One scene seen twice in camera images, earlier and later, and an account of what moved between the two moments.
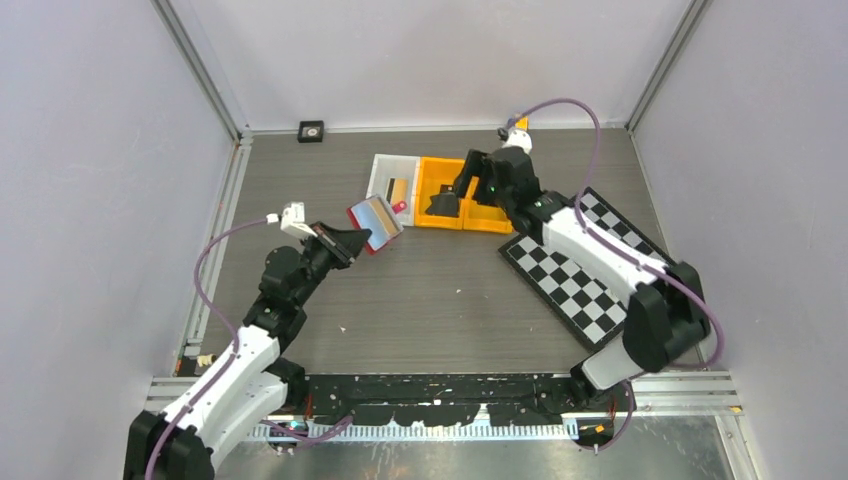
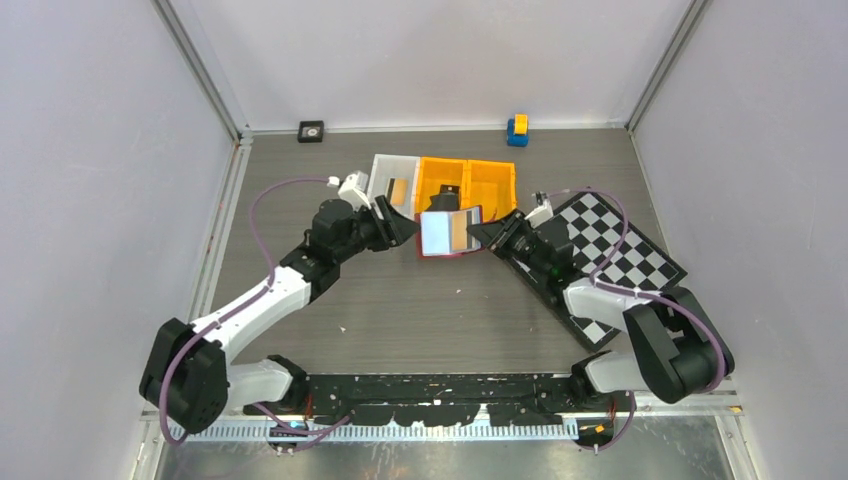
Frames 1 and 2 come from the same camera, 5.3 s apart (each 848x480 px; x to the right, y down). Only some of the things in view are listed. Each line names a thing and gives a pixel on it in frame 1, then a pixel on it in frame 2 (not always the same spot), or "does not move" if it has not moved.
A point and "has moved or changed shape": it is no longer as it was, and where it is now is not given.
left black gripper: x=343 y=246 to x=391 y=229
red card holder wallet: x=374 y=214 has moved or changed shape
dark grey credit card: x=444 y=204 does not move
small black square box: x=310 y=131 does not move
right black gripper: x=474 y=161 to x=496 y=236
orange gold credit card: x=399 y=190 does not move
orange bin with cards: x=432 y=173 does not move
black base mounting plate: x=454 y=399 does not move
